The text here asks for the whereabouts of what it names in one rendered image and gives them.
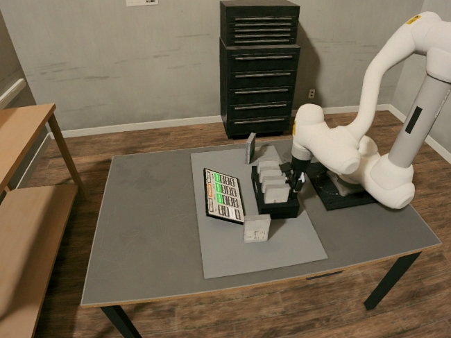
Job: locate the grey flat mat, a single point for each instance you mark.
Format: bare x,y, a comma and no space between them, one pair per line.
290,241

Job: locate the white hard drive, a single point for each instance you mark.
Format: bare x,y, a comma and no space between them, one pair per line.
250,148

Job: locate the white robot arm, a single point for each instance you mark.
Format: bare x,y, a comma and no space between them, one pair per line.
386,178

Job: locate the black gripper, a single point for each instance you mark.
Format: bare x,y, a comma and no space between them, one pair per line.
299,173

